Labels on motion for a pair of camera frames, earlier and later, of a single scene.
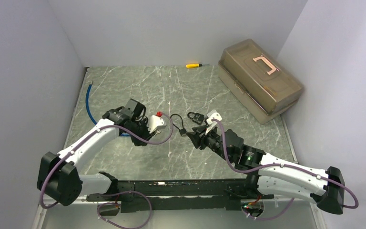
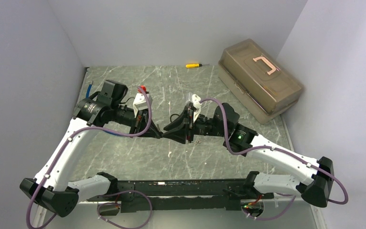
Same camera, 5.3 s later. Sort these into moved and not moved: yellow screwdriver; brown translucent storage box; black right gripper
Moved: black right gripper
Not moved: brown translucent storage box; yellow screwdriver
